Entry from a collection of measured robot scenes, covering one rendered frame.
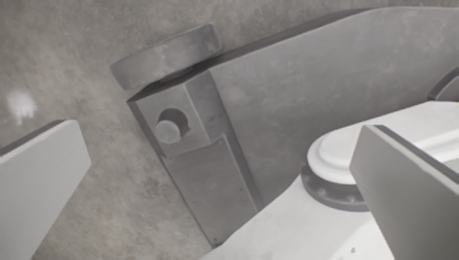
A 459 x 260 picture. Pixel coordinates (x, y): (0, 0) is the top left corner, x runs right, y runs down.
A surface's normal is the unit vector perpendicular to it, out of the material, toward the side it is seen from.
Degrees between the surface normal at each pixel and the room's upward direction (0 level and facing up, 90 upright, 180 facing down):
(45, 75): 0
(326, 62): 0
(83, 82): 0
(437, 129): 90
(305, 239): 90
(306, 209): 90
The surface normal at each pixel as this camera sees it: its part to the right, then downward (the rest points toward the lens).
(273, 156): -0.04, 0.44
